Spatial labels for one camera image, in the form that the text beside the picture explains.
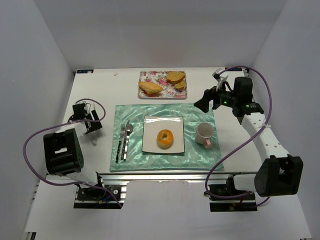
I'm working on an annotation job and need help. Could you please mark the orange ring bagel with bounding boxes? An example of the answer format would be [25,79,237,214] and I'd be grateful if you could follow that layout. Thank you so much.
[156,129,174,149]

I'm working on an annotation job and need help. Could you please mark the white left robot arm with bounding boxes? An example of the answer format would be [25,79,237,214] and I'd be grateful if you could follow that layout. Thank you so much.
[43,101,104,189]

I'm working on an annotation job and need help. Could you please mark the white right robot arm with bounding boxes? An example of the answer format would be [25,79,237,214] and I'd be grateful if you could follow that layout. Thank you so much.
[194,77,304,197]

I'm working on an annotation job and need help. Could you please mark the small herb bread slice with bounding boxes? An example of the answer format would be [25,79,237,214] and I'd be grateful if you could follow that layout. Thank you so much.
[174,80,186,91]

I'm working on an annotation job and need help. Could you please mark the large herb bread slice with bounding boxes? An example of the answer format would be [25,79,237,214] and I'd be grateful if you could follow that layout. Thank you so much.
[166,71,186,85]

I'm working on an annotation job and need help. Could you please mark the oval yellow bread roll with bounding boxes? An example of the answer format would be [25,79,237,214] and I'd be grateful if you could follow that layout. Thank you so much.
[138,81,163,95]

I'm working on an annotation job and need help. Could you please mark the pink mug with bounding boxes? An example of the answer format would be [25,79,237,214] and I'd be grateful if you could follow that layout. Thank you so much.
[195,122,215,148]

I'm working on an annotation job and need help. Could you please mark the floral rectangular tray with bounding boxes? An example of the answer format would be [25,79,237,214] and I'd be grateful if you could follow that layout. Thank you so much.
[138,70,188,100]

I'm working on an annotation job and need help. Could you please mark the green satin placemat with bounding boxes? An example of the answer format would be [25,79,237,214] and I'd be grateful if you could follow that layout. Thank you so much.
[109,103,222,172]

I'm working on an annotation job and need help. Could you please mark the white square plate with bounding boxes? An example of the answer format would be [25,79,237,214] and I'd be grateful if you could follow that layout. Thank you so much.
[142,116,185,155]

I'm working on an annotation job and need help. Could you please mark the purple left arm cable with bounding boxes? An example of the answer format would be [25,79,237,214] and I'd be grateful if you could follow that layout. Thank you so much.
[22,98,125,209]

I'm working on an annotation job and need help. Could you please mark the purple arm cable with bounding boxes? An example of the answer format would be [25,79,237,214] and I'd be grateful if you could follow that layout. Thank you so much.
[22,98,125,209]
[204,65,273,206]

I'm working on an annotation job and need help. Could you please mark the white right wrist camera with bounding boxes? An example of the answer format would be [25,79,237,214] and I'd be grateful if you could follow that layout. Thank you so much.
[212,68,229,91]

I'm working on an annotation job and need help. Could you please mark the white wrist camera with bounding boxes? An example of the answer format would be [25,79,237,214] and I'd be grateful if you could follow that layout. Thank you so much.
[83,101,96,114]
[212,68,229,91]

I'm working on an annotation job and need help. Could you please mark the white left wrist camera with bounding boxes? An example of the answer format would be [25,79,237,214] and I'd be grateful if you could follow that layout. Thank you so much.
[83,101,96,114]

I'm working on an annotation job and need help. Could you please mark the fork with patterned handle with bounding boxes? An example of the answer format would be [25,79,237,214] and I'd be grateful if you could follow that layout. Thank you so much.
[115,123,125,164]

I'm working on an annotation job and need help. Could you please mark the knife with patterned handle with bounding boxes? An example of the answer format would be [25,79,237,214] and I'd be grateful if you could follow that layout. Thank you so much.
[125,120,130,131]

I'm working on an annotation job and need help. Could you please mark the spoon with patterned handle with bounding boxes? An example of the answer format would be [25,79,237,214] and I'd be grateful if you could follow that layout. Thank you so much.
[121,123,134,162]

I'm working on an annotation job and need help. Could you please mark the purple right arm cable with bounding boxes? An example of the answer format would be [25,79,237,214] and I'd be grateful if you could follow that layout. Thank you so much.
[204,65,273,206]

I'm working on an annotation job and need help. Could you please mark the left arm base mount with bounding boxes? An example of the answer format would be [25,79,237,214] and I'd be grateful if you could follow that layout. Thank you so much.
[73,174,128,210]

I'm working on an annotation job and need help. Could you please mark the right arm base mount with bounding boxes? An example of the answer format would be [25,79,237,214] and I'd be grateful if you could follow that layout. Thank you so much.
[203,175,258,213]

